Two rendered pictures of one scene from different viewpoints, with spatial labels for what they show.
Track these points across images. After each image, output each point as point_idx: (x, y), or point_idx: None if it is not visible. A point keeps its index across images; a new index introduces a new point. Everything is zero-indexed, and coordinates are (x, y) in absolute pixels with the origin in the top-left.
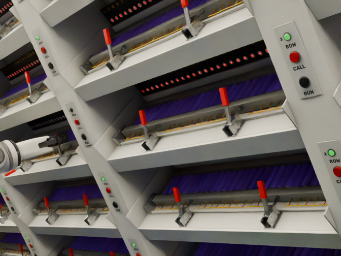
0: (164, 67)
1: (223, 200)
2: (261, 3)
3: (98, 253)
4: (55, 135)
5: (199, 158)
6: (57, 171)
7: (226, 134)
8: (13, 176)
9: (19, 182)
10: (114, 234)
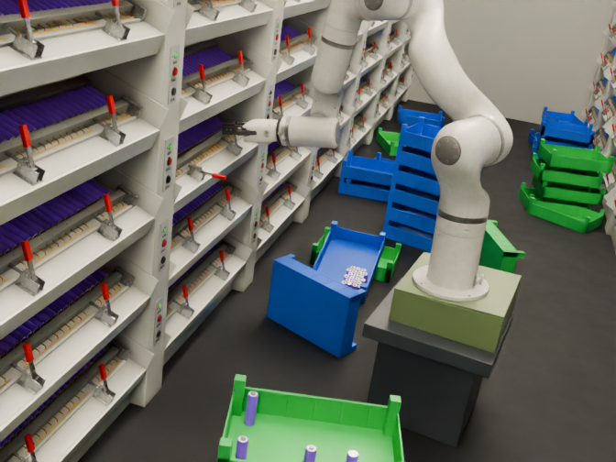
0: (302, 67)
1: (271, 159)
2: None
3: (183, 281)
4: (240, 122)
5: None
6: (235, 162)
7: (305, 107)
8: (189, 193)
9: (183, 203)
10: (243, 216)
